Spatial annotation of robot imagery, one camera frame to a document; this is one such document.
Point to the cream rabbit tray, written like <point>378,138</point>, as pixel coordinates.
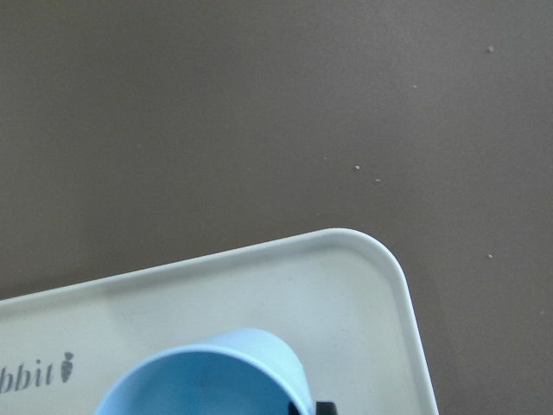
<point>338,297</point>

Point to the light blue cup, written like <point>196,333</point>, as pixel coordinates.
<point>244,371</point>

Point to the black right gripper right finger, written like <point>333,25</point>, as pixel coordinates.
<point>325,404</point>

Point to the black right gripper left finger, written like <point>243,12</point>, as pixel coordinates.
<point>292,409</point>

